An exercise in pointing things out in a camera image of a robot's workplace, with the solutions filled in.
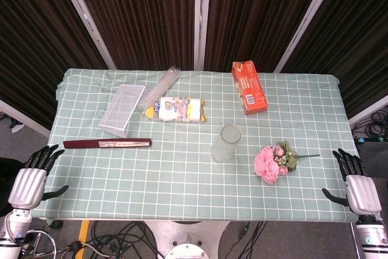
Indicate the clear pack of straws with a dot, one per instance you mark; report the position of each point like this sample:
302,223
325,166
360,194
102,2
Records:
160,87

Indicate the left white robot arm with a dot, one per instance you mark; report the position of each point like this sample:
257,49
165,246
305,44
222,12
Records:
12,234

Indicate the white partition base rail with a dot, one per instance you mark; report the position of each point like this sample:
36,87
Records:
24,119
368,109

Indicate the green white checked tablecloth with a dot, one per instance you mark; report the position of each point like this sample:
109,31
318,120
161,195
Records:
182,180

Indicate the clear glass cup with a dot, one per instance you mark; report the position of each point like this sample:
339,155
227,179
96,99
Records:
224,148

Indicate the dark red folded fan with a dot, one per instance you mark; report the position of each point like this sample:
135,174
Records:
106,143

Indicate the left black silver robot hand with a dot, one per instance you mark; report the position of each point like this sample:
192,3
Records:
28,187

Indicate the dark brown ribbed partition panel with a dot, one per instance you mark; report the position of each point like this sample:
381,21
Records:
357,43
136,16
257,13
36,43

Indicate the white partition post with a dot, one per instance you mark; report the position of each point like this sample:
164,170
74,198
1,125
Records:
86,19
202,16
307,19

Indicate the orange cardboard box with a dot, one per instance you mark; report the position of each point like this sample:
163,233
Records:
250,87

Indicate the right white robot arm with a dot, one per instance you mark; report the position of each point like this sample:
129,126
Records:
371,237

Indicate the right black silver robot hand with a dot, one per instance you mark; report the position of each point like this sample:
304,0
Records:
362,193

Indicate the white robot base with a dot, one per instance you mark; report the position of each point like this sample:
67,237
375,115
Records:
185,237

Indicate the yellow floor tape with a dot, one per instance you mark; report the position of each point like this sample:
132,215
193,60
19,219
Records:
83,234

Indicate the pink artificial flower bouquet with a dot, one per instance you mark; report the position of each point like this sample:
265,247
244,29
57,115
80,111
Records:
266,163

